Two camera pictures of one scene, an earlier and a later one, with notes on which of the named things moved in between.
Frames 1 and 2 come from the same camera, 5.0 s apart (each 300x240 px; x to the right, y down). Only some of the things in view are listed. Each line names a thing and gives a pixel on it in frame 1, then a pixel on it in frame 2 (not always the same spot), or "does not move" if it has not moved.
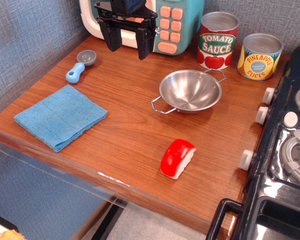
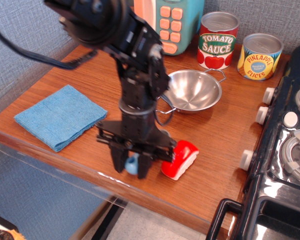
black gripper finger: [145, 40] to [144, 164]
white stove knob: [246, 159] does not move
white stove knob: [268, 95] does not move
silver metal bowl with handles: [189, 91] does not move
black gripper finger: [113, 35] to [120, 156]
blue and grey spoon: [86, 57] to [131, 164]
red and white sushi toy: [177, 158] does not move
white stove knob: [261, 114] does not move
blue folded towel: [60, 119] does not move
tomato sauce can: [218, 32] does not move
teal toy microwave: [178, 24] does not move
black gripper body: [133, 14] to [137, 133]
